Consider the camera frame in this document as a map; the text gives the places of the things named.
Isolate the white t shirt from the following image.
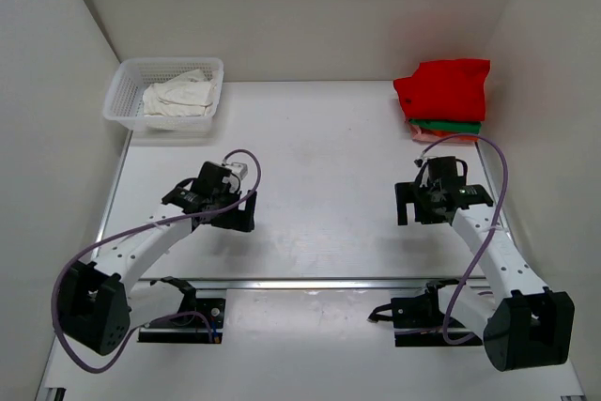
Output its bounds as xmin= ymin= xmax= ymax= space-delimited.
xmin=142 ymin=69 xmax=217 ymax=117

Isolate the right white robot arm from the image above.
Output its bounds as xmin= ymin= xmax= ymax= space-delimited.
xmin=394 ymin=156 xmax=575 ymax=372

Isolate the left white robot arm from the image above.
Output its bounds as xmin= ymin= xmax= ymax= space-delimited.
xmin=53 ymin=162 xmax=257 ymax=356

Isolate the pink folded t shirt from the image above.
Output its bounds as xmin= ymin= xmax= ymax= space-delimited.
xmin=408 ymin=123 xmax=440 ymax=143

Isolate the orange folded t shirt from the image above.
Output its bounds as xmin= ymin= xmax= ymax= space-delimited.
xmin=429 ymin=131 xmax=479 ymax=144

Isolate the green folded t shirt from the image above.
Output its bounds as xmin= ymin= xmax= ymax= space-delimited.
xmin=408 ymin=119 xmax=482 ymax=134

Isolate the red folded t shirt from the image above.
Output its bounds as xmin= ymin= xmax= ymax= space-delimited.
xmin=393 ymin=58 xmax=490 ymax=122

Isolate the white plastic basket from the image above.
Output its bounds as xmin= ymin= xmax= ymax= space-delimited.
xmin=103 ymin=57 xmax=224 ymax=134

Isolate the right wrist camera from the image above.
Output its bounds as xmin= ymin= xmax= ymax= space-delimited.
xmin=414 ymin=152 xmax=428 ymax=168

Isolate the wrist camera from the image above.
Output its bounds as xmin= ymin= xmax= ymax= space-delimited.
xmin=414 ymin=152 xmax=428 ymax=168
xmin=224 ymin=162 xmax=248 ymax=181

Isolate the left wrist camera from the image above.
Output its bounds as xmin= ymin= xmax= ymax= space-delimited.
xmin=224 ymin=162 xmax=248 ymax=181

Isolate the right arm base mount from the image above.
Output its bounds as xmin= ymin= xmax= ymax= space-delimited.
xmin=367 ymin=279 xmax=458 ymax=348

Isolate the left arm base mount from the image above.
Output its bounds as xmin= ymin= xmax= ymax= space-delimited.
xmin=132 ymin=276 xmax=226 ymax=345

